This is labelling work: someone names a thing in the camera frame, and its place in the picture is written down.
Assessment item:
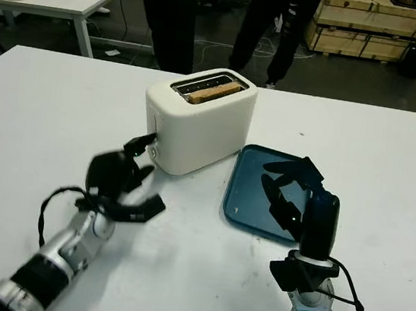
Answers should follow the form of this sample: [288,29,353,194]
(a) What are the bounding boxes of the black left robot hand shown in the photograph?
[82,126,160,214]

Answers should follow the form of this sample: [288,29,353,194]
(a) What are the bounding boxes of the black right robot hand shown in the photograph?
[251,151,347,263]

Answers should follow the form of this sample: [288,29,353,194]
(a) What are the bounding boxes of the slice of brown bread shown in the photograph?
[187,76,242,111]

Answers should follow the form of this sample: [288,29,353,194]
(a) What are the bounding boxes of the blue plastic tray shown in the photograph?
[218,140,332,249]

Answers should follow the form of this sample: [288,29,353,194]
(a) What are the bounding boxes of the white two-slot toaster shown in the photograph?
[135,57,262,186]

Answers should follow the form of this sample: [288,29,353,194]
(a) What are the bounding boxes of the person in wide black trousers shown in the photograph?
[125,0,203,76]

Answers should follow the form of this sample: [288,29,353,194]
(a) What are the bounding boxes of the person in slim black trousers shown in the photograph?
[224,0,325,94]

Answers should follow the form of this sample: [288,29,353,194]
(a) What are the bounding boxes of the stacked wooden crates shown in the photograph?
[300,0,416,69]

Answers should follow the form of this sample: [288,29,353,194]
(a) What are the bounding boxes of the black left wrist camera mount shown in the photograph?
[112,187,169,229]

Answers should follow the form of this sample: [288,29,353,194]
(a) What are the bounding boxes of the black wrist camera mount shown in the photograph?
[112,187,169,229]
[265,254,318,295]

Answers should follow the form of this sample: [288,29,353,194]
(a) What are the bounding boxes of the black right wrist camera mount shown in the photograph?
[265,254,318,295]

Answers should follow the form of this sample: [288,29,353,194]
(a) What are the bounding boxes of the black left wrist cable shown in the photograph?
[34,181,90,254]

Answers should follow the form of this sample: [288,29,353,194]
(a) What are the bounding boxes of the white cable on floor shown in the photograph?
[192,26,279,70]

